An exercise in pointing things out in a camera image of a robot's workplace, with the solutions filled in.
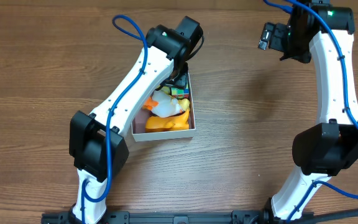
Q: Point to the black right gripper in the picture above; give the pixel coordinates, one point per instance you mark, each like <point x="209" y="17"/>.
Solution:
<point x="279" y="36"/>

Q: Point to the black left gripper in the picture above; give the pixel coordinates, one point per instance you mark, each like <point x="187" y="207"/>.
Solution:
<point x="179" y="81"/>

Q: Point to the multicoloured puzzle cube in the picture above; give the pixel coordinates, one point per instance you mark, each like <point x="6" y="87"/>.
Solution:
<point x="179" y="93"/>

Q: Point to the white plush duck toy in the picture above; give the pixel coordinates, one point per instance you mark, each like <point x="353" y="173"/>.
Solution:
<point x="164" y="105"/>

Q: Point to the white box pink interior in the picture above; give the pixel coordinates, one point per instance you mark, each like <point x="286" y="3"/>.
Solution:
<point x="137" y="128"/>

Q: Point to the yellow one-eyed ball toy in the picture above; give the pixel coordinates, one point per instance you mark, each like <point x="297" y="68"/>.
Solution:
<point x="166" y="90"/>

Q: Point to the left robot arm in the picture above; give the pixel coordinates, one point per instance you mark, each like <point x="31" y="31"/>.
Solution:
<point x="97" y="139"/>

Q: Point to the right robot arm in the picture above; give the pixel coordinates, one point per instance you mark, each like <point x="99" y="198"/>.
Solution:
<point x="320" y="33"/>

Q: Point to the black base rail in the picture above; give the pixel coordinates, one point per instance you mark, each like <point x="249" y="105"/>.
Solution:
<point x="236" y="216"/>

